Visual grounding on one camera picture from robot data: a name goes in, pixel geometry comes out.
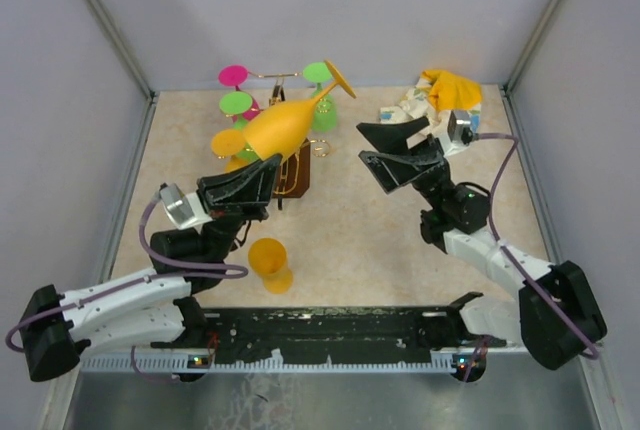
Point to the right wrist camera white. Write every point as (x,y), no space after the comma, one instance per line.
(456,133)

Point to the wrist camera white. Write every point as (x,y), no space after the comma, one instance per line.
(456,133)
(183,210)

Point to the orange wine glass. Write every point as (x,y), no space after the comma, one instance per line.
(269,260)
(228,144)
(282,128)

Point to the green wine glass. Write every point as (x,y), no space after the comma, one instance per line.
(325,113)
(248,153)

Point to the green wine glass front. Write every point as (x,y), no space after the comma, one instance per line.
(325,113)

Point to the orange wine glass front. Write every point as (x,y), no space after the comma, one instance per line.
(269,260)

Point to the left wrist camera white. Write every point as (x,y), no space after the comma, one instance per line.
(183,210)

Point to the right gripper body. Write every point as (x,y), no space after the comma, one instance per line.
(433,187)

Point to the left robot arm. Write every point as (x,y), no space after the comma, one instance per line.
(58,330)

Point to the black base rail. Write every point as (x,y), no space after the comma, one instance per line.
(319,339)

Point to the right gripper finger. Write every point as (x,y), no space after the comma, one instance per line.
(392,138)
(392,172)

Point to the pink wine glass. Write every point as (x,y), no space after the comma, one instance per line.
(235,77)

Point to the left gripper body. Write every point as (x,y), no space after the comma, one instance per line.
(219,234)

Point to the gold wine glass rack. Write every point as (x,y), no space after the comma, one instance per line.
(293,178)

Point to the yellow patterned cloth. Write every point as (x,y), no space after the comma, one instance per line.
(435,96)

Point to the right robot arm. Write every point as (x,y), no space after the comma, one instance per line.
(553,311)

